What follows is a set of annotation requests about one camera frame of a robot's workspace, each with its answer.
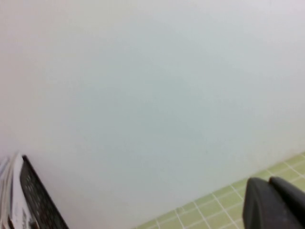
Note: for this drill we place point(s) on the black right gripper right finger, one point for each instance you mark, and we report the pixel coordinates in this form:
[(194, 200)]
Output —
[(294, 200)]

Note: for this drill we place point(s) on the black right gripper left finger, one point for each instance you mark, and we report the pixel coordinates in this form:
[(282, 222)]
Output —
[(264, 207)]

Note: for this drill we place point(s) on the black plastic book holder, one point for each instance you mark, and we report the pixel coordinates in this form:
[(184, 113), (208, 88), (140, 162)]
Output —
[(40, 198)]

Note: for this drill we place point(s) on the grey book orange band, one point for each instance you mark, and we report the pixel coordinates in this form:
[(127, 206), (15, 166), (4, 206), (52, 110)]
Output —
[(16, 190)]

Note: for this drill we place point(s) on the green checked tablecloth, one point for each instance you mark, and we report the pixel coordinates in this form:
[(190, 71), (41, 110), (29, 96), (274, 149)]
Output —
[(214, 212)]

